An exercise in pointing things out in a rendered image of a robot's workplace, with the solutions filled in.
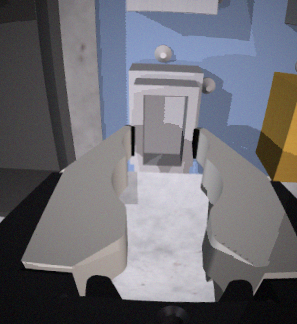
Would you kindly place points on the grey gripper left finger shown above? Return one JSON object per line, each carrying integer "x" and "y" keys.
{"x": 70, "y": 227}

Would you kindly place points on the yellow rectangular block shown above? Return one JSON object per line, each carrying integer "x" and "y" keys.
{"x": 277, "y": 145}

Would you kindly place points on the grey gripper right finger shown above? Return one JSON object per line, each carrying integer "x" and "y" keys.
{"x": 251, "y": 231}

